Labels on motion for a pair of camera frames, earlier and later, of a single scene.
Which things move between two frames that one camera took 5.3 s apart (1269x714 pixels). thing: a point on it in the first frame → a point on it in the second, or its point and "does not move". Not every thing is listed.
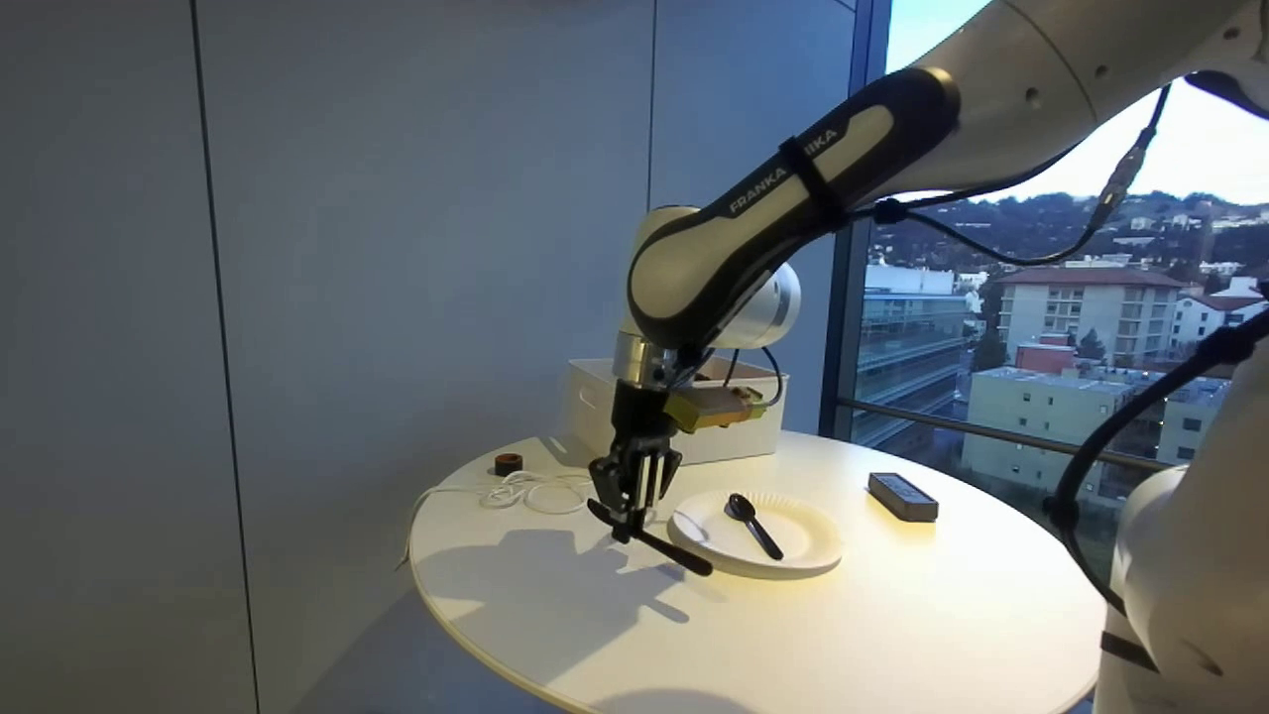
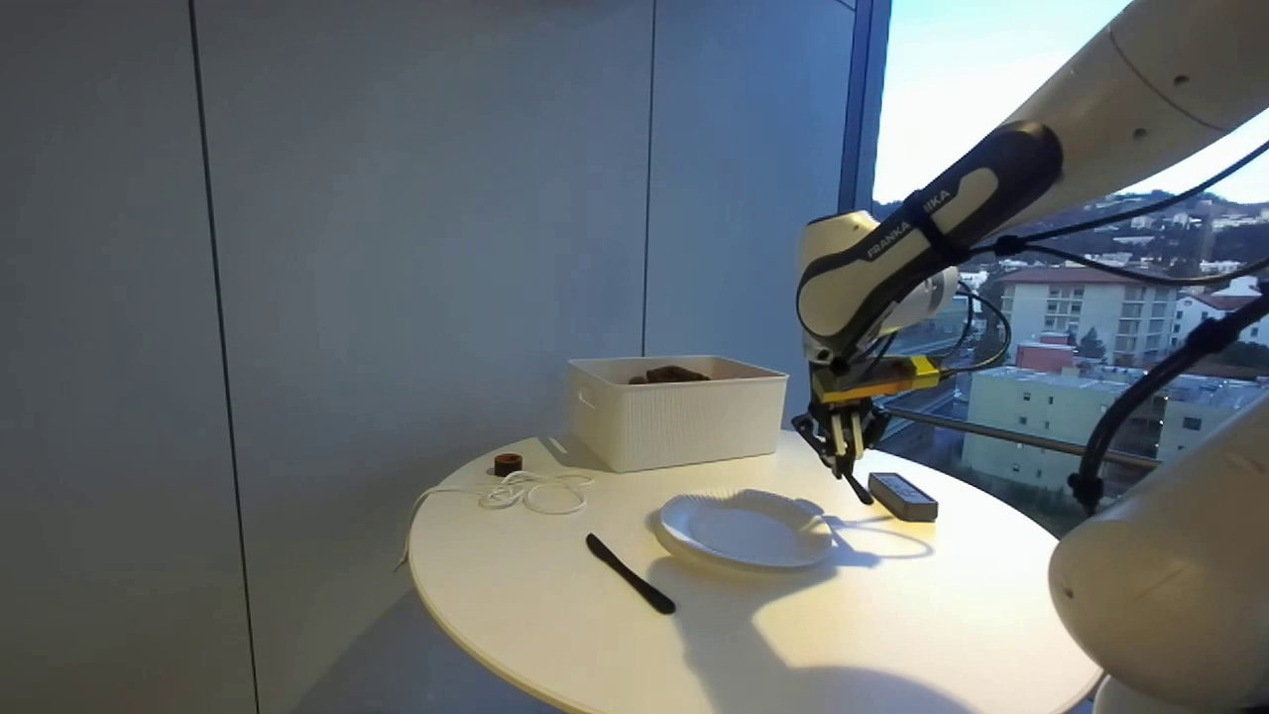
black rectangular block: [905, 502] does not move
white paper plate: [725, 539] does not move
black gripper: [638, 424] → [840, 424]
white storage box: [588, 415] does not move
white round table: [955, 589] does not move
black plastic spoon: [737, 506] → [866, 497]
